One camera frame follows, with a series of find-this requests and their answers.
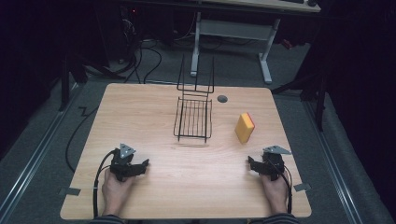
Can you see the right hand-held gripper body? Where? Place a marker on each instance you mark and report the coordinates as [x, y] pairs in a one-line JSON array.
[[274, 163]]

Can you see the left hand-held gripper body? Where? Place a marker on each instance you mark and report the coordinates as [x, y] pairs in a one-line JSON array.
[[123, 161]]

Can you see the yellow orange sponge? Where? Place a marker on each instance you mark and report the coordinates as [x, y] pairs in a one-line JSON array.
[[244, 128]]

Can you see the person's right hand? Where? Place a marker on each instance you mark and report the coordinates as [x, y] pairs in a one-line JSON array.
[[275, 193]]

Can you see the person's left hand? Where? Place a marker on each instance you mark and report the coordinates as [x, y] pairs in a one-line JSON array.
[[114, 193]]

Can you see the grey tape piece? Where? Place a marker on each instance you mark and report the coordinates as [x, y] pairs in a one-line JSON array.
[[302, 187], [69, 191]]

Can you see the black metal stand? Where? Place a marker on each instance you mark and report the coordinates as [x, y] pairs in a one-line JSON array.
[[67, 81], [316, 93]]

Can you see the dark computer tower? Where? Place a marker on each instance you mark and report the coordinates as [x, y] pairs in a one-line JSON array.
[[129, 31]]

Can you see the metal floor rail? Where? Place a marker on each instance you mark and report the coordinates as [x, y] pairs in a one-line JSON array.
[[29, 165], [333, 165]]

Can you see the white frame desk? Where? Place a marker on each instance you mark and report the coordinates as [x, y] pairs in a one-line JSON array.
[[236, 29]]

